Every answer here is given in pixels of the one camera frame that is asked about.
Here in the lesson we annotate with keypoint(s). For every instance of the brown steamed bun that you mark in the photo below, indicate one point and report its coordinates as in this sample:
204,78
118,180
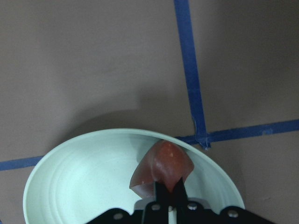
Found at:
165,163

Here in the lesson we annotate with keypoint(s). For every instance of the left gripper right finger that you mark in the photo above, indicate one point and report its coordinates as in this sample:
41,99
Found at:
192,211

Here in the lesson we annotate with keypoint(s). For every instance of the light green plate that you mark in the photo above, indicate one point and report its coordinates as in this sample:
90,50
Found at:
89,174

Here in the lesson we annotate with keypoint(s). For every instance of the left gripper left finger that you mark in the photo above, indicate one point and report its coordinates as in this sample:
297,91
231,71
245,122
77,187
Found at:
147,211

